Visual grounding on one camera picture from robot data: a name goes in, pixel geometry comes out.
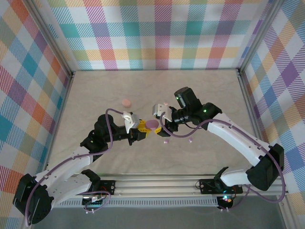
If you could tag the purple earbud charging case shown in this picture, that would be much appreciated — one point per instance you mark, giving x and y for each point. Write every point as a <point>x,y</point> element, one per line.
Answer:
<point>152,124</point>

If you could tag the pink earbud charging case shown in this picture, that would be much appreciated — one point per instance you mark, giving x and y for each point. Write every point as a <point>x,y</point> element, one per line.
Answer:
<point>126,102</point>

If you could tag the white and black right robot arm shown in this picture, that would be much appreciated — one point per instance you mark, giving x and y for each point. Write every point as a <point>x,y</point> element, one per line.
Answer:
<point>238,140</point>

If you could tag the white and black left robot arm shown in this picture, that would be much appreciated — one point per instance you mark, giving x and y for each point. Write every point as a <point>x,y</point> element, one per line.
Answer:
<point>62,171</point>

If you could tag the small controller circuit board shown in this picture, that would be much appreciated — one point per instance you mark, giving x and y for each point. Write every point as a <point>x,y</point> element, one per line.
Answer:
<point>95,199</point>
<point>226,199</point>

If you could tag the wide aluminium base rail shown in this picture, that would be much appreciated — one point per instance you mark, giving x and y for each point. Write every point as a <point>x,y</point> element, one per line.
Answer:
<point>155,186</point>

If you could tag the aluminium side rail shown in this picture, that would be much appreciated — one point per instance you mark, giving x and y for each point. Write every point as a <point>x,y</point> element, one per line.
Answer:
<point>253,107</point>

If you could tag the aluminium frame post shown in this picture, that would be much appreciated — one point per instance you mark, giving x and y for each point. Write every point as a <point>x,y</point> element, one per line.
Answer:
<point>259,33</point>
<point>51,35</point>

